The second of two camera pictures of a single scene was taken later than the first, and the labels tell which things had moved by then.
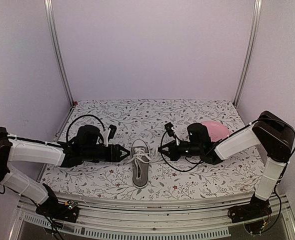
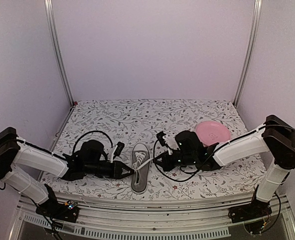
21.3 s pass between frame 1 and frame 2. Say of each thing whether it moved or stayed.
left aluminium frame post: stayed
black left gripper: moved
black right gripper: moved
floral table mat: stayed
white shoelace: moved
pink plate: stayed
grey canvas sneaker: moved
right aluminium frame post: stayed
